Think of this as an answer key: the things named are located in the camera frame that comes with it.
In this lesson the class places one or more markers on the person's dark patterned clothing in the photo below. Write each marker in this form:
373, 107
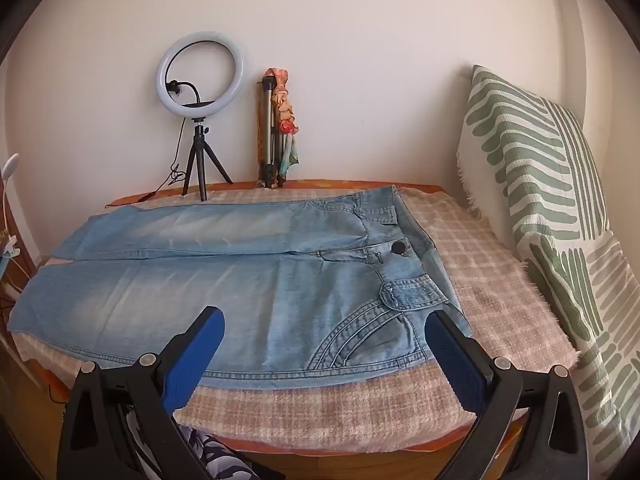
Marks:
220, 455

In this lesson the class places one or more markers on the white clip lamp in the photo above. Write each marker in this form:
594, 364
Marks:
10, 165

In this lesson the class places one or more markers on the pink checked blanket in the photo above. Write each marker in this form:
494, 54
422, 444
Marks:
490, 280

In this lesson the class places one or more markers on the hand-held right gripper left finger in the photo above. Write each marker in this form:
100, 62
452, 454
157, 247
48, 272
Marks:
195, 355

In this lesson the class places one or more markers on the small black tripod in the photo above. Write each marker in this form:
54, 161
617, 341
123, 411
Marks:
201, 160

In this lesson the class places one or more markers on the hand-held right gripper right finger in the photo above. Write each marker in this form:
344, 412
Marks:
457, 360

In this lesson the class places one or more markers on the folded silver tripod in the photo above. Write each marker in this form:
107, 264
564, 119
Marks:
270, 125

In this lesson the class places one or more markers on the green striped white pillow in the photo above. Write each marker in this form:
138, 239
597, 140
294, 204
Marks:
530, 160

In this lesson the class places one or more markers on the light blue denim pants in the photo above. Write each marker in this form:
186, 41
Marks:
225, 280

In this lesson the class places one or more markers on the orange floral scarf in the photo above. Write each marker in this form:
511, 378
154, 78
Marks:
287, 110

